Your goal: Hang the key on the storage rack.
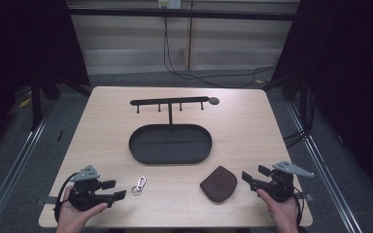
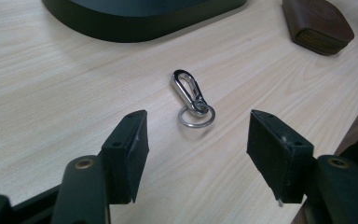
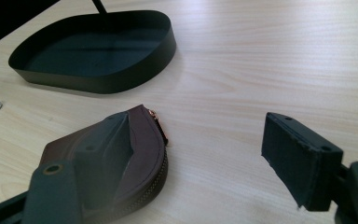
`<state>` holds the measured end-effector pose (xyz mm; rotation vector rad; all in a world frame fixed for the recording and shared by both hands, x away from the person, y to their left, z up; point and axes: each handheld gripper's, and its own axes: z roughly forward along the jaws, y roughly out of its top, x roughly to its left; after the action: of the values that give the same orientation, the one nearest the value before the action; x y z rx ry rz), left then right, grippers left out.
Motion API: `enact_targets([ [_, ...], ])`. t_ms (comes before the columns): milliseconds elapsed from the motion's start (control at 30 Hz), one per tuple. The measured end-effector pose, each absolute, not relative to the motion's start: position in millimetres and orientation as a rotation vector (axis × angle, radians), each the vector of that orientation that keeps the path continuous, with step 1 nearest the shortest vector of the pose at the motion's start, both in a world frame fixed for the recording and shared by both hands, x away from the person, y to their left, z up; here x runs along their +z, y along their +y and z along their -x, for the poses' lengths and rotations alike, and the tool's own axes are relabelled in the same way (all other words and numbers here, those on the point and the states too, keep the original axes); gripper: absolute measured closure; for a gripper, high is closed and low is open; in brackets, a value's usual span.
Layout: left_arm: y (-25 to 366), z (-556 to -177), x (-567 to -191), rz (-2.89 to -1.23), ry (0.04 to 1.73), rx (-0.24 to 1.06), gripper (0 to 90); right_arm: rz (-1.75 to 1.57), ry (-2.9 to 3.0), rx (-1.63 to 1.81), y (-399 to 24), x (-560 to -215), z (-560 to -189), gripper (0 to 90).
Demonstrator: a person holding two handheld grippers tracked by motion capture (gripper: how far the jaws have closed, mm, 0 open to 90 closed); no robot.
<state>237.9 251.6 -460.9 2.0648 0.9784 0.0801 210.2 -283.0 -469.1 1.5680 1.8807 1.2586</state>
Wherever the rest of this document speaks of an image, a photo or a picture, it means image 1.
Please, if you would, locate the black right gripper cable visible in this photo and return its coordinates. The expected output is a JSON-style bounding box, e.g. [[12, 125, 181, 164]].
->
[[292, 190, 306, 227]]

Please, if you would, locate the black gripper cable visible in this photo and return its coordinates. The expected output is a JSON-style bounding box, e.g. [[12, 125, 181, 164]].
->
[[52, 173, 79, 224], [292, 190, 306, 227]]

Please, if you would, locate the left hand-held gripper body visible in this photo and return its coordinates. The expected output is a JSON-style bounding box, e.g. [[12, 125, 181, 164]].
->
[[67, 164, 110, 212]]

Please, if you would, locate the black stand post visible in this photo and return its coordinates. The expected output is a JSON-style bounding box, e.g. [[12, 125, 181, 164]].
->
[[29, 75, 44, 131], [298, 74, 309, 131]]

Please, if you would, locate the yellow scrap on floor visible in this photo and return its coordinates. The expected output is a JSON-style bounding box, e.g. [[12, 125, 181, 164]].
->
[[17, 96, 32, 110]]

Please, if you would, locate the person's right hand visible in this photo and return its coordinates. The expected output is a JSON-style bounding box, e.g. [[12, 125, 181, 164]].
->
[[256, 188, 301, 233]]

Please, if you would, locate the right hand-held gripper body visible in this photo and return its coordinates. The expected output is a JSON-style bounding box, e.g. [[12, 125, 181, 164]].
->
[[265, 160, 315, 203]]

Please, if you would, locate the black cable bundle on floor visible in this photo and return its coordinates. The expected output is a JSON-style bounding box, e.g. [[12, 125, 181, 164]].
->
[[283, 127, 309, 149]]

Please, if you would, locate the metal floor rail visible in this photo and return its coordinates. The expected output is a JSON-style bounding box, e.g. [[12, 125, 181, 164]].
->
[[0, 106, 56, 233], [285, 100, 364, 233]]

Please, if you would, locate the person's left hand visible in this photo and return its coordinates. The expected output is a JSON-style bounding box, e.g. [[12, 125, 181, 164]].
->
[[55, 186, 110, 233]]

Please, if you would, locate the grey tape strip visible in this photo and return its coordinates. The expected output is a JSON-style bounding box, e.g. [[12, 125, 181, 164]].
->
[[294, 192, 314, 203], [35, 195, 59, 207]]

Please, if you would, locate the black horizontal frame bar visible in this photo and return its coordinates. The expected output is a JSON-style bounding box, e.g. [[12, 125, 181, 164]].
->
[[67, 7, 300, 22]]

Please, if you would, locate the white wall socket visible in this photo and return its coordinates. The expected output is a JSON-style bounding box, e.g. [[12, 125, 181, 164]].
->
[[157, 0, 183, 10]]

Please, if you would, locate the black cable on wall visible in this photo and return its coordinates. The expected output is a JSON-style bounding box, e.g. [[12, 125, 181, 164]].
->
[[162, 16, 277, 89]]

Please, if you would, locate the brown pouch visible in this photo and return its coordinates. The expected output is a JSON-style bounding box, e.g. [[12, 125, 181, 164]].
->
[[199, 165, 238, 204]]

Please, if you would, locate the black key rack with tray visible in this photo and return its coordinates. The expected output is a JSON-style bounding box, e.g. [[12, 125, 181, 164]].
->
[[128, 95, 221, 165]]

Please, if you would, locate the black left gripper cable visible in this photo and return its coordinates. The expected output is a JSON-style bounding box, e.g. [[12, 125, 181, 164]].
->
[[52, 173, 79, 224]]

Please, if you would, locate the dark curtain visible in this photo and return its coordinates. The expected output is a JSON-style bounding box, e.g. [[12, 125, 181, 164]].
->
[[0, 0, 90, 156], [270, 0, 373, 202]]

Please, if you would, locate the silver carabiner keyring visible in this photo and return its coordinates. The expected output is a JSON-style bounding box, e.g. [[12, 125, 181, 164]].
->
[[130, 175, 148, 195]]

